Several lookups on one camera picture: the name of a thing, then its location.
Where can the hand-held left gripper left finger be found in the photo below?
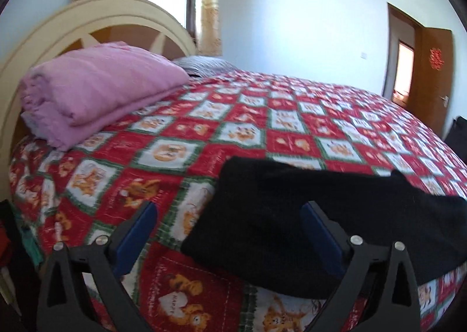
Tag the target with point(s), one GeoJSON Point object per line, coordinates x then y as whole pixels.
{"type": "Point", "coordinates": [137, 233]}

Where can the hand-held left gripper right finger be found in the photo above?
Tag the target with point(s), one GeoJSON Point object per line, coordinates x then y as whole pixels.
{"type": "Point", "coordinates": [321, 241]}

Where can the black pants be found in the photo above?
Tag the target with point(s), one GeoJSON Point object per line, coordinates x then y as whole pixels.
{"type": "Point", "coordinates": [262, 222]}

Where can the teal cloth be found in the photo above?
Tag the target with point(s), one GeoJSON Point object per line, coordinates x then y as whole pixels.
{"type": "Point", "coordinates": [33, 248]}

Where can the red printed bed sheet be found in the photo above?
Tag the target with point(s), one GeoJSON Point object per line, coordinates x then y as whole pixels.
{"type": "Point", "coordinates": [255, 117]}

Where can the folded pink blanket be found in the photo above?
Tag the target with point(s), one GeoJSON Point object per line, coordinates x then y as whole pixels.
{"type": "Point", "coordinates": [98, 80]}

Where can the brown wooden door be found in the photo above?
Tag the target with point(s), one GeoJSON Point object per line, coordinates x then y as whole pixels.
{"type": "Point", "coordinates": [430, 98]}

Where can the striped pillow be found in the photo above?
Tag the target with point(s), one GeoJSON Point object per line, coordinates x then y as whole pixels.
{"type": "Point", "coordinates": [204, 64]}

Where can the red paper door decoration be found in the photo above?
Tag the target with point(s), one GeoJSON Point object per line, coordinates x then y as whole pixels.
{"type": "Point", "coordinates": [435, 58]}

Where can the cream and wood headboard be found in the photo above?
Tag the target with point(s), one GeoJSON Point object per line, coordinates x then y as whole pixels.
{"type": "Point", "coordinates": [54, 22]}

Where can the narrow yellow curtain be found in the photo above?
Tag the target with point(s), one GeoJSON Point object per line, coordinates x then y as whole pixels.
{"type": "Point", "coordinates": [210, 11]}

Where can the brown door frame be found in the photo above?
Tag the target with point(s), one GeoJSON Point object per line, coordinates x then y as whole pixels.
{"type": "Point", "coordinates": [392, 44]}

